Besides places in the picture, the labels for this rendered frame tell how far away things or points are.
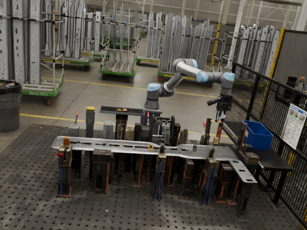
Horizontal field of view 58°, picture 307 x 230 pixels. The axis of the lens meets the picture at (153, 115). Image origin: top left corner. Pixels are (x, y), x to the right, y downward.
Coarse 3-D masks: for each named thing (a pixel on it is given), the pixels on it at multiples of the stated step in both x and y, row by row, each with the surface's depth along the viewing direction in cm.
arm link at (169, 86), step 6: (186, 60) 230; (192, 60) 233; (192, 66) 232; (174, 78) 249; (180, 78) 246; (168, 84) 258; (174, 84) 254; (168, 90) 261; (174, 90) 268; (162, 96) 266; (168, 96) 270
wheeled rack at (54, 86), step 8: (0, 16) 515; (8, 16) 518; (64, 16) 586; (64, 24) 592; (16, 48) 593; (56, 72) 620; (48, 80) 630; (24, 88) 547; (32, 88) 547; (40, 88) 558; (48, 88) 571; (56, 88) 578; (48, 96) 553; (48, 104) 556
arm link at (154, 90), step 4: (152, 84) 262; (156, 84) 262; (148, 88) 260; (152, 88) 257; (156, 88) 257; (160, 88) 262; (148, 92) 260; (152, 92) 258; (156, 92) 259; (160, 92) 261; (148, 96) 261; (152, 96) 260; (156, 96) 261; (160, 96) 265
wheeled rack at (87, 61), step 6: (78, 18) 868; (84, 18) 868; (90, 18) 913; (90, 30) 852; (66, 36) 937; (90, 36) 857; (90, 42) 864; (42, 54) 917; (42, 60) 870; (48, 60) 871; (60, 60) 874; (66, 60) 883; (72, 60) 887; (78, 60) 888; (84, 60) 911; (90, 60) 915
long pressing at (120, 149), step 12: (60, 144) 197; (72, 144) 199; (84, 144) 201; (108, 144) 206; (120, 144) 208; (132, 144) 211; (144, 144) 213; (156, 144) 215; (180, 144) 220; (192, 144) 223; (180, 156) 203; (192, 156) 204; (204, 156) 207; (216, 156) 209; (228, 156) 212
